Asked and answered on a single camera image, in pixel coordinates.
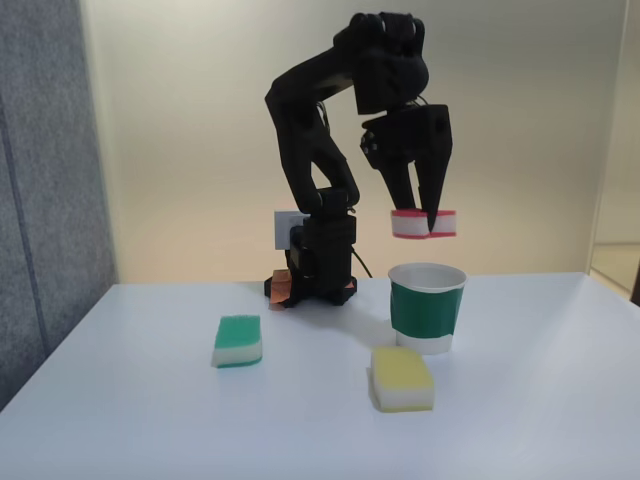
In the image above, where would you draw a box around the white paper cup green band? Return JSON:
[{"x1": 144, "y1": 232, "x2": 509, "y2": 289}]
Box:
[{"x1": 387, "y1": 262, "x2": 468, "y2": 357}]

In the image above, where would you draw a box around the green sponge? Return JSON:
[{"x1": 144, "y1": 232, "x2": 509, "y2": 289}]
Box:
[{"x1": 212, "y1": 314, "x2": 264, "y2": 370}]

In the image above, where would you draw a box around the grey fabric partition panel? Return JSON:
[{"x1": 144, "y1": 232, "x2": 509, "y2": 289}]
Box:
[{"x1": 0, "y1": 0, "x2": 119, "y2": 409}]

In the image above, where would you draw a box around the red sponge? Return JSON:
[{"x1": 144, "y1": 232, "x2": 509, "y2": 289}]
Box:
[{"x1": 389, "y1": 208, "x2": 459, "y2": 241}]

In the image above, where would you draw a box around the yellow sponge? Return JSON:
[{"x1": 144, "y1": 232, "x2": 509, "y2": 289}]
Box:
[{"x1": 369, "y1": 347, "x2": 435, "y2": 414}]

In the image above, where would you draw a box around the black cable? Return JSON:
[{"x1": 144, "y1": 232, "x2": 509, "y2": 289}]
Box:
[{"x1": 351, "y1": 245, "x2": 374, "y2": 279}]

